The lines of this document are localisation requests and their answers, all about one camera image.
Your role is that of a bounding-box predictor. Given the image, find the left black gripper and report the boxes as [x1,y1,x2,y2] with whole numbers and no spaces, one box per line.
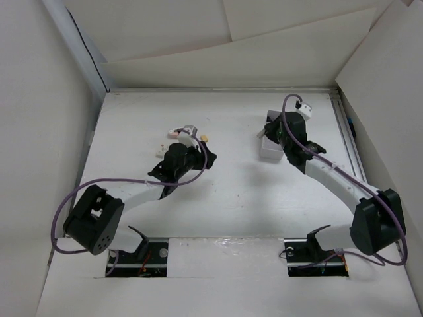
[175,141,215,179]

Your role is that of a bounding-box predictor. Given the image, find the grey eraser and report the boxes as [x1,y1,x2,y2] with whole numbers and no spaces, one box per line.
[257,130,265,139]

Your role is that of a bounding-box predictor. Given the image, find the pink white eraser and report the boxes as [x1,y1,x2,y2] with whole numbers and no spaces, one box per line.
[167,128,181,139]

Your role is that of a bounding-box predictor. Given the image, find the white small eraser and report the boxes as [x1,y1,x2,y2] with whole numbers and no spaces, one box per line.
[155,147,167,158]

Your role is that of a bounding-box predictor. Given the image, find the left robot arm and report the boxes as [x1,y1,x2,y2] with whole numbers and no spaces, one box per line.
[63,141,217,262]

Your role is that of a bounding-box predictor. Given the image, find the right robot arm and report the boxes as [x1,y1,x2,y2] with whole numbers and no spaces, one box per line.
[262,112,408,266]

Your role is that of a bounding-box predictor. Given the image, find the white divided paper container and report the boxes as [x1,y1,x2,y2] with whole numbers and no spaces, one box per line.
[259,110,284,162]

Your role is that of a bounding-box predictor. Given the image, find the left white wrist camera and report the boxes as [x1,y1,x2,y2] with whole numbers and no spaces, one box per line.
[177,125,198,147]

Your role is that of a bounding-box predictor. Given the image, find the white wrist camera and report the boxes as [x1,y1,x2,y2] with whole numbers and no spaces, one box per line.
[177,125,198,147]
[295,101,313,121]

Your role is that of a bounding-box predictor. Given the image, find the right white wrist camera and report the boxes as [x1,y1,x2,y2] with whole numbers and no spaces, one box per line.
[295,101,313,121]

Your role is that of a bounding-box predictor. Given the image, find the blue object on rail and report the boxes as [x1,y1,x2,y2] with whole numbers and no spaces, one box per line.
[347,117,356,139]

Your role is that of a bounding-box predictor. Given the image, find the aluminium frame rail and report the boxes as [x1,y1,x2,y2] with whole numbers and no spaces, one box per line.
[329,89,367,182]

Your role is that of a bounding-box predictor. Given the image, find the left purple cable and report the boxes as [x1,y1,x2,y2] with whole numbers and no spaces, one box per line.
[50,130,208,277]

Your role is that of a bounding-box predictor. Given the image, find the purple cable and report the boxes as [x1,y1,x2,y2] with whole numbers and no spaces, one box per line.
[50,130,208,277]
[282,93,408,267]

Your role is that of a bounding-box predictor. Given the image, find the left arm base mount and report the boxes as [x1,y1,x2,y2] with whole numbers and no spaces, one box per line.
[105,226,169,278]

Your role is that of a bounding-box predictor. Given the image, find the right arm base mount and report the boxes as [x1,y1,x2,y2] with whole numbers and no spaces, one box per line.
[279,225,349,277]

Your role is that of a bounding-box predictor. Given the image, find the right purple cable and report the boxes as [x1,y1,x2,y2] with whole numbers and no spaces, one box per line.
[282,93,408,267]

